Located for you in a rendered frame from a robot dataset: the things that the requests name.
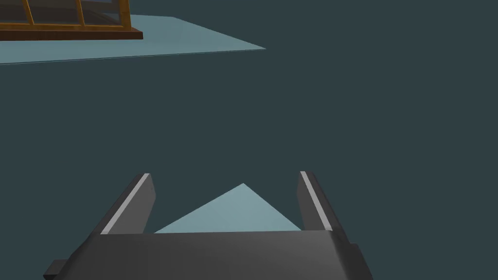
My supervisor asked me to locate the wooden framed window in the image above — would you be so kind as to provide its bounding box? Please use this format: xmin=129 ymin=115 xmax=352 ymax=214
xmin=0 ymin=0 xmax=144 ymax=42

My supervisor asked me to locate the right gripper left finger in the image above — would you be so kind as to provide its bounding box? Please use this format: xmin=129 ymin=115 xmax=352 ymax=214
xmin=100 ymin=173 xmax=157 ymax=235

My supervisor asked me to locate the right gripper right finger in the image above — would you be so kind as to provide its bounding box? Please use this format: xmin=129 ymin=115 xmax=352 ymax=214
xmin=296 ymin=170 xmax=340 ymax=232

